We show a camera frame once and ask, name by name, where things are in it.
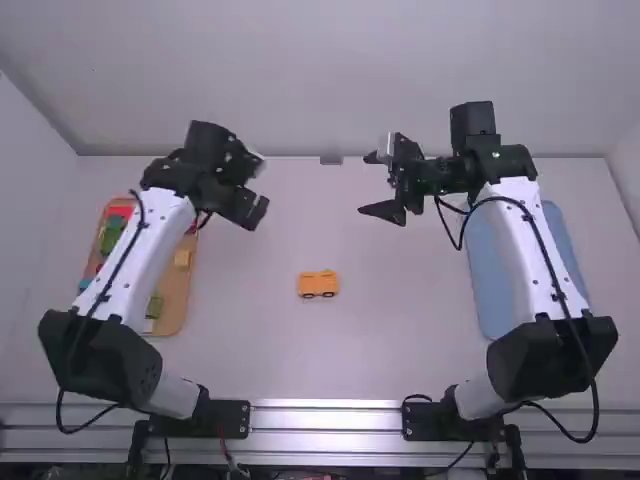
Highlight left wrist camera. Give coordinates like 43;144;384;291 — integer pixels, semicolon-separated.
247;149;269;179

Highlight black cable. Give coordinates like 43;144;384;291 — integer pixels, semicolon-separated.
53;387;119;435
562;369;601;445
433;194;476;251

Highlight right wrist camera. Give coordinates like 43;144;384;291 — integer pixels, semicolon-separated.
375;131;402;167

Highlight pile of toy bricks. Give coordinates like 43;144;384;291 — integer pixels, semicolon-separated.
77;214;132;294

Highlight red wire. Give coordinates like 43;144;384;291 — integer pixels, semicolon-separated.
218;424;239;471

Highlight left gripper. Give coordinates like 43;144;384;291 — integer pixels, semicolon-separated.
214;135;255;189

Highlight tan tray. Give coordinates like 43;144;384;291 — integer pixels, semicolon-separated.
77;194;201;339

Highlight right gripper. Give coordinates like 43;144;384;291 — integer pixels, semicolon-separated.
356;133;439;229

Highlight yellow toy car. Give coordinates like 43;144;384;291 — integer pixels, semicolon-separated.
298;268;339;302

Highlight silver rails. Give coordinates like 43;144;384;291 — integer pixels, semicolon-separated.
0;397;640;469

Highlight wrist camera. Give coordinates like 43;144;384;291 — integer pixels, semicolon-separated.
375;131;402;167
247;149;269;179

